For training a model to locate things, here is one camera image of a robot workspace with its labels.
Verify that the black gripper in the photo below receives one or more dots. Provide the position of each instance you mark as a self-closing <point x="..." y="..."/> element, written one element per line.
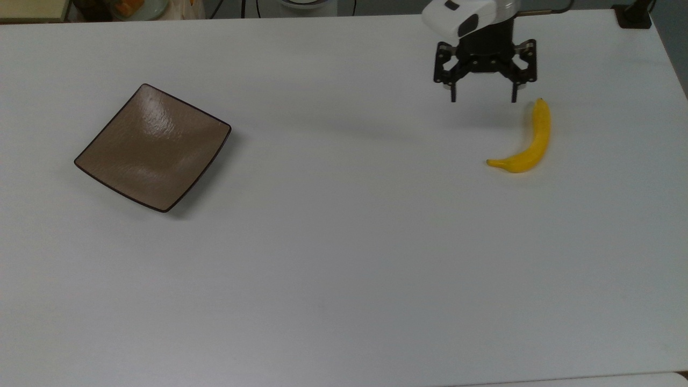
<point x="486" y="51"/>

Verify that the yellow banana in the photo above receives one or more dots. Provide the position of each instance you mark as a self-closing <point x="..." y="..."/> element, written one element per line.
<point x="537" y="141"/>

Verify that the brown square ceramic plate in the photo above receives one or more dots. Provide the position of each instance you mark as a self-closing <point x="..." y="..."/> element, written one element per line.
<point x="153" y="148"/>

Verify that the bowl with orange food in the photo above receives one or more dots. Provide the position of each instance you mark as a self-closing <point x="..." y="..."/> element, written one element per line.
<point x="137" y="8"/>

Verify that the light wooden board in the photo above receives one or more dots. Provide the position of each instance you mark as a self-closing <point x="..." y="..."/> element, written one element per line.
<point x="32" y="9"/>

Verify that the black camera stand base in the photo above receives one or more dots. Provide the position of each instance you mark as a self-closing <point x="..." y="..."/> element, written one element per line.
<point x="633" y="16"/>

